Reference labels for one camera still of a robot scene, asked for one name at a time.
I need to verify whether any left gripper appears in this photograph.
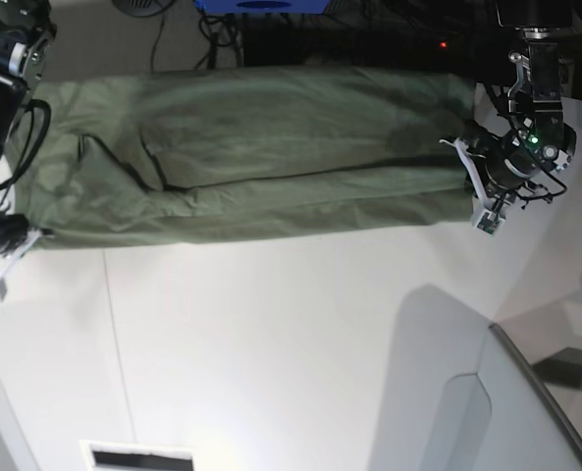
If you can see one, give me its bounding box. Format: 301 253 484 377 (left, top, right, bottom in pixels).
461 120 576 196

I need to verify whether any green t-shirt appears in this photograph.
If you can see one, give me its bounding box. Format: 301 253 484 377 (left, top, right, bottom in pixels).
15 67 475 248

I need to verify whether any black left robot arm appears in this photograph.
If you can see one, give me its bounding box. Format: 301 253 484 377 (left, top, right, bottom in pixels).
458 1 576 203

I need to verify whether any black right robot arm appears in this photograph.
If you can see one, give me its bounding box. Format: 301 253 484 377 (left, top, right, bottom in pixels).
0 1 57 254

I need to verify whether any blue bin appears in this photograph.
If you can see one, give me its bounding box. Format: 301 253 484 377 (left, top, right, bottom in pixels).
194 0 330 15

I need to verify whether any grey monitor edge panel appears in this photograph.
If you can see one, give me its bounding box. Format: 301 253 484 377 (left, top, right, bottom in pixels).
490 324 582 469

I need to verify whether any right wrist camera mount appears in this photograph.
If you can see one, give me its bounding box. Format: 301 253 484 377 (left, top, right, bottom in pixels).
0 229 56 301

